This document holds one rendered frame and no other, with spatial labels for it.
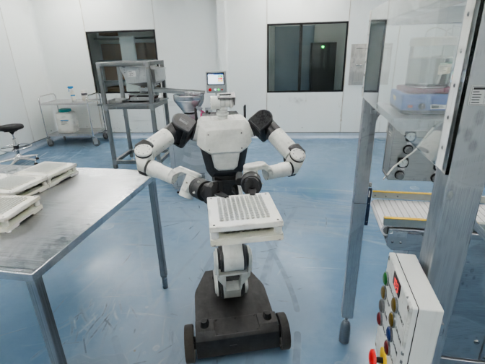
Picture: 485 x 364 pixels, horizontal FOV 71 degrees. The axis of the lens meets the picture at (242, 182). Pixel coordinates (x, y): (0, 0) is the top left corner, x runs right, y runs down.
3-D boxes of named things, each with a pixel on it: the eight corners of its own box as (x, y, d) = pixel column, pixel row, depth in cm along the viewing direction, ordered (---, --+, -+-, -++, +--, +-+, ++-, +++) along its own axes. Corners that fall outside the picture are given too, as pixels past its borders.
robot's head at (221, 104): (211, 113, 174) (209, 94, 171) (230, 111, 175) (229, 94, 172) (211, 115, 168) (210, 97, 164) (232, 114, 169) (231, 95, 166)
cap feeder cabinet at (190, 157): (172, 194, 410) (166, 132, 382) (185, 178, 462) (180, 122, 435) (224, 195, 403) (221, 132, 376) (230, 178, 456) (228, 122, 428)
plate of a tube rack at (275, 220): (283, 226, 112) (283, 221, 112) (209, 233, 110) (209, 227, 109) (268, 196, 135) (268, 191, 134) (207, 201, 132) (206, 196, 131)
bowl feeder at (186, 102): (172, 129, 396) (169, 96, 383) (180, 123, 430) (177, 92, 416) (213, 129, 391) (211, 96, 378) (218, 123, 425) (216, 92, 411)
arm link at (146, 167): (165, 173, 145) (127, 157, 149) (167, 189, 153) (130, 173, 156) (177, 158, 152) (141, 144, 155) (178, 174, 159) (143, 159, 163)
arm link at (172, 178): (200, 173, 145) (172, 162, 148) (192, 193, 145) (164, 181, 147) (203, 175, 152) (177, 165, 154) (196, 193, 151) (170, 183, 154)
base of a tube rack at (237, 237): (283, 239, 114) (283, 233, 113) (211, 246, 112) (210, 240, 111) (268, 207, 137) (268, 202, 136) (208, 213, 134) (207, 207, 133)
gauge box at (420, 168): (387, 180, 126) (394, 127, 119) (381, 170, 135) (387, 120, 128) (451, 183, 122) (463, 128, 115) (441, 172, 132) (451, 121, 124)
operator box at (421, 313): (390, 414, 66) (410, 308, 56) (374, 344, 81) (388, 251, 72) (423, 419, 65) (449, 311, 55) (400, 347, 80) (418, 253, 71)
